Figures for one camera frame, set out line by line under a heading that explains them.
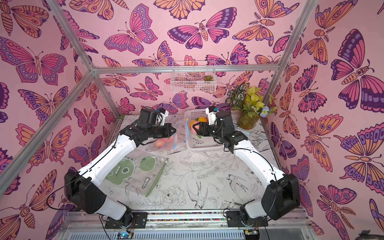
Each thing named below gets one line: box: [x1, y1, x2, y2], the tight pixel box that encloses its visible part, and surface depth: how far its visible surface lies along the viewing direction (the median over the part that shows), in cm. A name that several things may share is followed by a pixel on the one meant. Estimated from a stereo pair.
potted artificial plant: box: [225, 82, 278, 130], surface depth 101 cm
